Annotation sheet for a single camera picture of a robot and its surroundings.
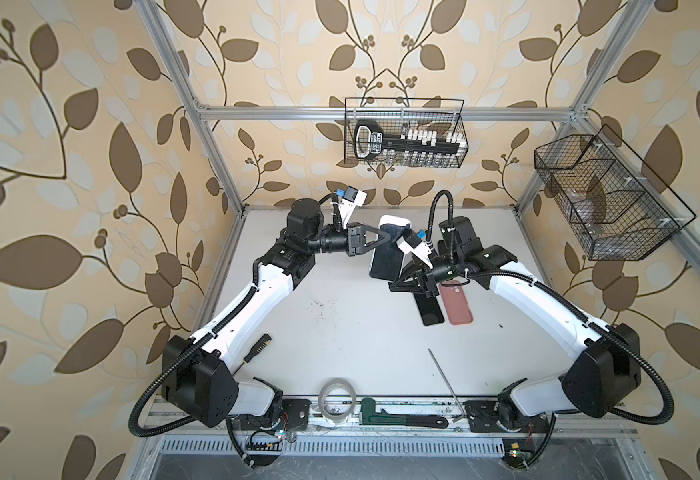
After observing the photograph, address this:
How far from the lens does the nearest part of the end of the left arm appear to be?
24.0 inches

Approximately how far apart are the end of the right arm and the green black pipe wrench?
0.34 meters

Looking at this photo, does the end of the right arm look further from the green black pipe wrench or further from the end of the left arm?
the green black pipe wrench

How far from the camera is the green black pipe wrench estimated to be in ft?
2.44
